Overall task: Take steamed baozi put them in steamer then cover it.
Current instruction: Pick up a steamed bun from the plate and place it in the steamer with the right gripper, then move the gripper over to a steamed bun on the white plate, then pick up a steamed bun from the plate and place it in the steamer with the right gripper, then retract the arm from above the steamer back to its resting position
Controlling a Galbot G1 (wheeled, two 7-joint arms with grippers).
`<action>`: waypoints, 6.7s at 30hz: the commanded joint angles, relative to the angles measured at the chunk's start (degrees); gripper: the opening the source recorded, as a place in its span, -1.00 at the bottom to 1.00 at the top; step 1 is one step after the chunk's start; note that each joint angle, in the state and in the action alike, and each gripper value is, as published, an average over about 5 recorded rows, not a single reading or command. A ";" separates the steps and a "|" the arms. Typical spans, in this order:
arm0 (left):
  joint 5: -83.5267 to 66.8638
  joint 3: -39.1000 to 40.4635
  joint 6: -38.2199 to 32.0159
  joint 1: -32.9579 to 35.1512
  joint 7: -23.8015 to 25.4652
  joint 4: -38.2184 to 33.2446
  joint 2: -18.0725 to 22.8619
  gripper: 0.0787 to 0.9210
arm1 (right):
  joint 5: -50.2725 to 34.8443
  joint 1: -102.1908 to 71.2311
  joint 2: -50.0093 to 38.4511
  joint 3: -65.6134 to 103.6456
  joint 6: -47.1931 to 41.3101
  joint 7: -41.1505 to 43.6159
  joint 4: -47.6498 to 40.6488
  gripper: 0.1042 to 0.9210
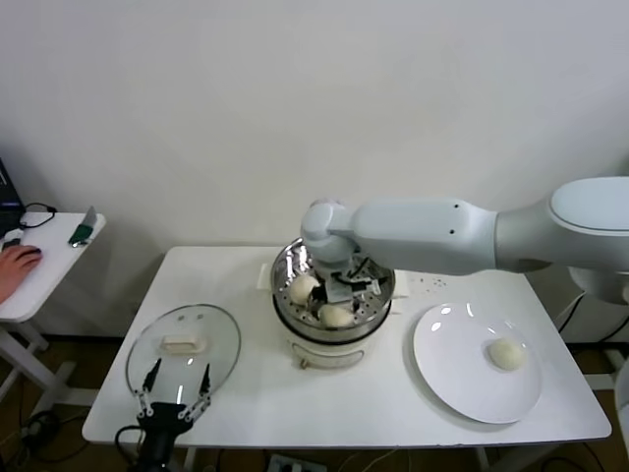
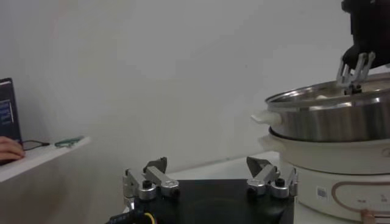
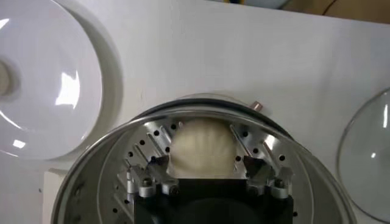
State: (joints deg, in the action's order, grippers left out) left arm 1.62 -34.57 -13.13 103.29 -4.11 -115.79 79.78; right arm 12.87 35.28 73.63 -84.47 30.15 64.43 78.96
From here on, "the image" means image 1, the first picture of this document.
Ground white floor power strip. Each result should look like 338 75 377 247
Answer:
19 411 60 443

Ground white steamed baozi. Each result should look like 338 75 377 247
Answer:
318 304 355 329
287 273 320 304
486 337 526 373

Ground black laptop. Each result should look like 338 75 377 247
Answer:
0 156 26 232

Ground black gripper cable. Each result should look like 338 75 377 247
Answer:
115 425 148 456
343 255 374 284

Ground white floor frame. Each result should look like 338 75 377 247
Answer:
584 348 629 392

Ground glass lid with white handle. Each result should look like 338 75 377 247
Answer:
125 304 243 402

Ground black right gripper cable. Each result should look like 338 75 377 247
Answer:
343 255 374 284

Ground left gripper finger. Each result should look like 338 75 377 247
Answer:
133 357 163 419
177 363 213 422

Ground thin black looped cable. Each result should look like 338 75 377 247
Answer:
19 203 59 230

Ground person's bare hand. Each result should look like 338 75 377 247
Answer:
0 244 41 304

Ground grey floor power strip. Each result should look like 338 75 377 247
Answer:
267 454 315 472

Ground white side table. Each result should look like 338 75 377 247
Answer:
0 211 107 409

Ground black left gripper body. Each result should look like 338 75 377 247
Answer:
136 401 191 472

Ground perforated steel steamer basket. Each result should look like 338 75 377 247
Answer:
257 235 412 345

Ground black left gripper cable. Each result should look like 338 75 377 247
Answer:
115 425 148 456

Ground white round plate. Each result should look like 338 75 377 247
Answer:
411 302 544 425

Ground green handled knife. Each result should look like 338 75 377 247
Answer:
67 206 97 249

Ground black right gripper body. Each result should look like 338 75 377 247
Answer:
323 268 380 303

